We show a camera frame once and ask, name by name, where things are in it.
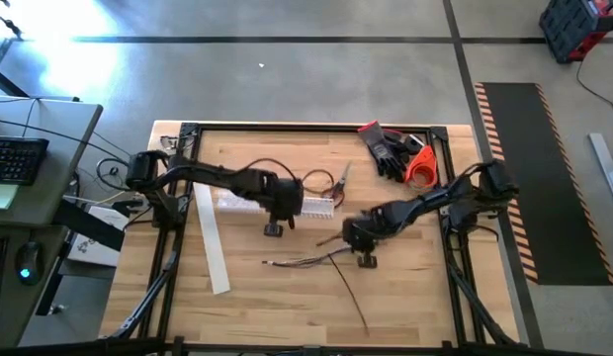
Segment white cardboard box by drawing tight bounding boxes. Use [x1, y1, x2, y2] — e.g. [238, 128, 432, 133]
[67, 205, 130, 268]

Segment black desk support beam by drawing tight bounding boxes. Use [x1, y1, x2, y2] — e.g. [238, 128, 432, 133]
[53, 197, 126, 252]

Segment black desk cable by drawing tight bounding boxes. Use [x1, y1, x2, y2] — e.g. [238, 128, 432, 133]
[0, 117, 142, 172]

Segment black keyboard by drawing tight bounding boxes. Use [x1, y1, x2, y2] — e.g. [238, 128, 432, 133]
[0, 136, 50, 187]

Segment black metal table frame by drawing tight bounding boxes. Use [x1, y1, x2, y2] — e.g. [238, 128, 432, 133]
[96, 122, 530, 356]

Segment small grey wire loop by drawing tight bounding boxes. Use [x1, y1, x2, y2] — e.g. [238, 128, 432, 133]
[159, 133, 195, 151]

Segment black grey work glove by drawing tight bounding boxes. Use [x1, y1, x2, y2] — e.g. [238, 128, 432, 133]
[356, 121, 409, 183]

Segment orange tape dispenser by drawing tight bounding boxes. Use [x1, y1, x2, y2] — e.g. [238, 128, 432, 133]
[403, 145, 439, 191]

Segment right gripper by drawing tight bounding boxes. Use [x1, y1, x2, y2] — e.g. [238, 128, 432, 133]
[343, 212, 385, 269]

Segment black red tool case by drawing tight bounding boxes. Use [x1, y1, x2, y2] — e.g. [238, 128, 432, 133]
[538, 0, 613, 64]

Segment white duct cover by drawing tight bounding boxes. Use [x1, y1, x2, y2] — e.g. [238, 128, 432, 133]
[192, 182, 232, 296]

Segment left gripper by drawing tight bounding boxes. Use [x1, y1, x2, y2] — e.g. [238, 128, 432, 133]
[264, 178, 306, 238]

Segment black striped-edge floor mat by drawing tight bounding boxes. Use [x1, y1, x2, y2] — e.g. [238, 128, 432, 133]
[474, 82, 613, 287]

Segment black computer mouse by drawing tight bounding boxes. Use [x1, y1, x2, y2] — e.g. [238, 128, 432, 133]
[14, 240, 44, 287]

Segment white slotted cable duct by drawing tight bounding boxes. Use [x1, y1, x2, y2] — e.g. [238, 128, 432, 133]
[216, 190, 336, 221]

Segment red-handled scissors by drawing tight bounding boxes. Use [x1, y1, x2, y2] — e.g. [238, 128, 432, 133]
[318, 161, 352, 209]

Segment black floor cable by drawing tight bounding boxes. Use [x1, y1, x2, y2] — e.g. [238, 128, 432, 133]
[575, 58, 613, 128]

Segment black diagonal stand bar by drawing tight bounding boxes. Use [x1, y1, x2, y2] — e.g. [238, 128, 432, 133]
[0, 63, 31, 99]

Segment grey metal bar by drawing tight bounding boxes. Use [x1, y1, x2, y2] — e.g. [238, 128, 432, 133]
[588, 133, 613, 219]

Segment green sticky notepad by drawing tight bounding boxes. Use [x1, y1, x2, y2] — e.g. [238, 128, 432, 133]
[0, 183, 20, 211]

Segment grey desk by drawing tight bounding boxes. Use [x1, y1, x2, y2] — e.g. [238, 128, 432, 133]
[0, 96, 104, 347]

